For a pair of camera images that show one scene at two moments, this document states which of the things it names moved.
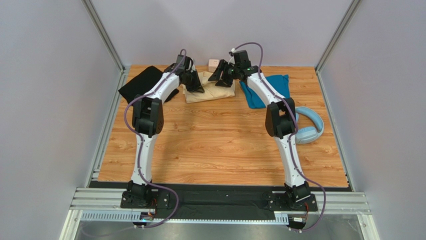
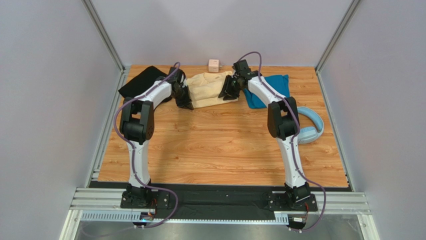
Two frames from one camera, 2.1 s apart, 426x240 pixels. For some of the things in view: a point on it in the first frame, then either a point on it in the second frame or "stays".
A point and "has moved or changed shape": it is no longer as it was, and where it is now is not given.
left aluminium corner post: [93, 13] stays
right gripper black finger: [216, 75] → [227, 86]
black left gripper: [197, 86] → [185, 103]
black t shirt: [140, 84] stays
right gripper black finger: [221, 83] → [232, 96]
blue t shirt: [280, 83] stays
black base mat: [201, 200] stays
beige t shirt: [212, 92] has moved or changed shape
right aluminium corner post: [336, 35] stays
